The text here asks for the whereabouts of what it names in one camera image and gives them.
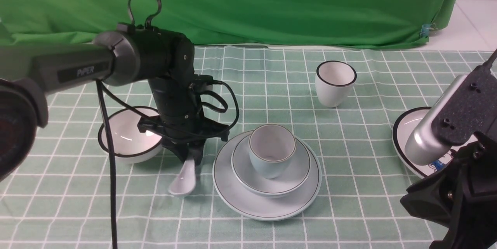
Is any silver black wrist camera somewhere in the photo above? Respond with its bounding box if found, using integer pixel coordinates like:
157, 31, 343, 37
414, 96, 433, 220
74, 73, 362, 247
404, 65, 497, 165

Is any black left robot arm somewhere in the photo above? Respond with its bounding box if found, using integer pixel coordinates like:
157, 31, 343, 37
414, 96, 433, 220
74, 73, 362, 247
0, 24, 231, 179

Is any white bowl black rim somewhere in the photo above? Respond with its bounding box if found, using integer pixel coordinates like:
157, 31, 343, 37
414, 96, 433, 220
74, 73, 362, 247
109, 109, 162, 164

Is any plain white ceramic spoon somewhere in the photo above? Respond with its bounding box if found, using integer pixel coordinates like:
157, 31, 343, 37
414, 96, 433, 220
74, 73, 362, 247
168, 157, 196, 197

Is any white plate cartoon print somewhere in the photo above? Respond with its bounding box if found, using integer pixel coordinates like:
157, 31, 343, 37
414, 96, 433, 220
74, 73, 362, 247
392, 107, 461, 178

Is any light blue flat plate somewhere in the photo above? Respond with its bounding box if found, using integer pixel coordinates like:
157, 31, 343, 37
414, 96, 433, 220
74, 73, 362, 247
212, 131, 322, 222

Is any white cup black rim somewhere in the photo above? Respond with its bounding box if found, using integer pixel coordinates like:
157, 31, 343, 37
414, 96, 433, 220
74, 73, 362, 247
315, 60, 357, 108

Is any light blue ceramic cup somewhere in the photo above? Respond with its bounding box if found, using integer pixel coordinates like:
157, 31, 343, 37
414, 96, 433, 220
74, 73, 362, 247
248, 124, 297, 179

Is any light blue shallow bowl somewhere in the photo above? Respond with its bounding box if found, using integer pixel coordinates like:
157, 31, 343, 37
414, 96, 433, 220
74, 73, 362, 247
231, 136, 315, 197

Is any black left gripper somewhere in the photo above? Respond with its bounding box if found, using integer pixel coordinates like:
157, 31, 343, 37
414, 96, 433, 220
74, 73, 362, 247
137, 76, 229, 166

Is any green checkered tablecloth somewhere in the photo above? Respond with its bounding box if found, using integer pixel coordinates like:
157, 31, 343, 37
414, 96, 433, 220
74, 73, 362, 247
0, 47, 492, 249

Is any blue clip on backdrop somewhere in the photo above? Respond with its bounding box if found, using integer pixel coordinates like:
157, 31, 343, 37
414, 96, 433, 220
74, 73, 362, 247
419, 23, 432, 38

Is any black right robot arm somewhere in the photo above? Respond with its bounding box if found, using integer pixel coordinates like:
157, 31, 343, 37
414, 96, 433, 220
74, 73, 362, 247
400, 133, 497, 249

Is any green backdrop cloth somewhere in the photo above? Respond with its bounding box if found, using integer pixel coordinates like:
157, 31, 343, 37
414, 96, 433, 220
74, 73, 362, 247
0, 0, 456, 49

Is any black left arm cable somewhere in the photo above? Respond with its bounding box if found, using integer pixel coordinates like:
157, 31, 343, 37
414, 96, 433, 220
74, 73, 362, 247
95, 0, 239, 249

